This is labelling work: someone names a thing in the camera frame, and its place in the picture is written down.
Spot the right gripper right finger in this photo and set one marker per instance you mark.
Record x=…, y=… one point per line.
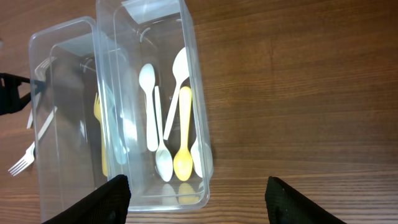
x=285, y=205

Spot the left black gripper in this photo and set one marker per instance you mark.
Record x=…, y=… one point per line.
x=10, y=100

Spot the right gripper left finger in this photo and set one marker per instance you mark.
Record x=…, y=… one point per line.
x=108, y=204

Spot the light blue plastic fork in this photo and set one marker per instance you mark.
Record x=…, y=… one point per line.
x=116, y=141

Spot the yellow plastic spoon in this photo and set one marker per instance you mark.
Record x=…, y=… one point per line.
x=183, y=163

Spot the yellow plastic fork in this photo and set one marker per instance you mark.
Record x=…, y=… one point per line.
x=98, y=116

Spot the white spoon diagonal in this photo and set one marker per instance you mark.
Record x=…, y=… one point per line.
x=181, y=73

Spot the left clear plastic container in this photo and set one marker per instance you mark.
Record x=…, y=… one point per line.
x=69, y=153

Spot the clear plastic container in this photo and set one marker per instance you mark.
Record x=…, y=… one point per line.
x=131, y=34
x=69, y=153

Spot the right clear plastic container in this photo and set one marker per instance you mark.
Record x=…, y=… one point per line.
x=131, y=34

